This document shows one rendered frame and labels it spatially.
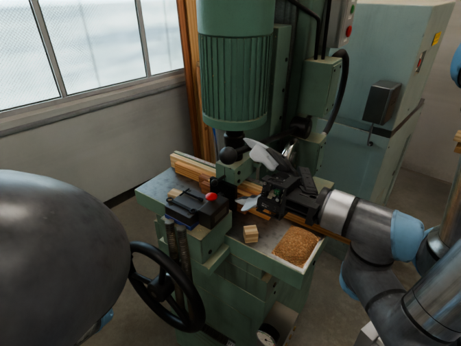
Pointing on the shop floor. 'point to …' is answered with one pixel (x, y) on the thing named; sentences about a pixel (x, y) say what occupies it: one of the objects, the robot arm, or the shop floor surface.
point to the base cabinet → (236, 308)
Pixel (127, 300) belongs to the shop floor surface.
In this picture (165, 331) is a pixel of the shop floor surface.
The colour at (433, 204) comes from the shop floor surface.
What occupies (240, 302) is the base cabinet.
